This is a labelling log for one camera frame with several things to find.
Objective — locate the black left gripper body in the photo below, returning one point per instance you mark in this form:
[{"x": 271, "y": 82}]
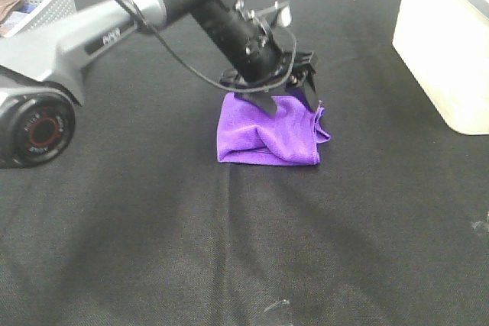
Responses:
[{"x": 292, "y": 71}]

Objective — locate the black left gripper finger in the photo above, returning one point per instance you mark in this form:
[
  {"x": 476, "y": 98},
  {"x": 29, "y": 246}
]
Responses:
[
  {"x": 264, "y": 101},
  {"x": 303, "y": 88}
]

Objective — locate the purple microfiber towel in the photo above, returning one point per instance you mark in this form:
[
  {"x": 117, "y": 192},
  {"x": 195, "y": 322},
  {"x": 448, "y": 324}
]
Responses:
[{"x": 246, "y": 134}]

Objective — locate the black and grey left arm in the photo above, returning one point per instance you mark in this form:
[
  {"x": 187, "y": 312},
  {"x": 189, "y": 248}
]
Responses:
[{"x": 42, "y": 69}]

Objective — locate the white plastic storage box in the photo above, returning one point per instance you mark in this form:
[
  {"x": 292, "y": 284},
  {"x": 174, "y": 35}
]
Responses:
[{"x": 444, "y": 44}]

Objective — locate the black table cloth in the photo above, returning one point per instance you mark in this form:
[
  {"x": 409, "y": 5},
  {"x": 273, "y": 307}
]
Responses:
[{"x": 137, "y": 223}]

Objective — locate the blue cloth in basket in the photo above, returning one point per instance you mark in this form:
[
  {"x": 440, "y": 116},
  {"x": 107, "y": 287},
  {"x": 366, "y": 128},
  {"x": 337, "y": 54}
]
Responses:
[{"x": 14, "y": 18}]

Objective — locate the brown cloth in basket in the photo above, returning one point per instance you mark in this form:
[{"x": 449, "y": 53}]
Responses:
[{"x": 7, "y": 7}]

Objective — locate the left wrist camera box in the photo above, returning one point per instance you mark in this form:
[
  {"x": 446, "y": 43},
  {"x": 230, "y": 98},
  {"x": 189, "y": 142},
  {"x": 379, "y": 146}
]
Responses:
[{"x": 277, "y": 15}]

